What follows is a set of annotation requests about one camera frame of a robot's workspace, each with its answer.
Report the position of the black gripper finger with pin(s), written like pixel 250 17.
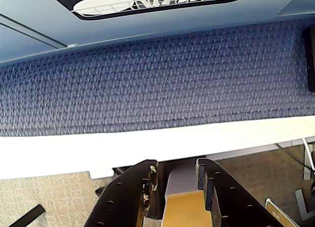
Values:
pixel 229 200
pixel 123 195

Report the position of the yellow wooden cabinet box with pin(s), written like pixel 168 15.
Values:
pixel 184 207

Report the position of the light blue cabinet panel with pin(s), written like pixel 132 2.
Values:
pixel 49 17

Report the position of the white board edge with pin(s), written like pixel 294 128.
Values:
pixel 73 153

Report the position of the white metal leg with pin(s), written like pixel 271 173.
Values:
pixel 307 160

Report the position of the black flat strip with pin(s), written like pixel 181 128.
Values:
pixel 29 216

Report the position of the blue woven fabric panel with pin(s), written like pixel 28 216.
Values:
pixel 152 84

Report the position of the black upright object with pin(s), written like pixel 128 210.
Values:
pixel 310 59

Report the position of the black and white sticker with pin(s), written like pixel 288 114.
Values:
pixel 137 3

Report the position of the gray angled bracket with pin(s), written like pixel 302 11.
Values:
pixel 302 204

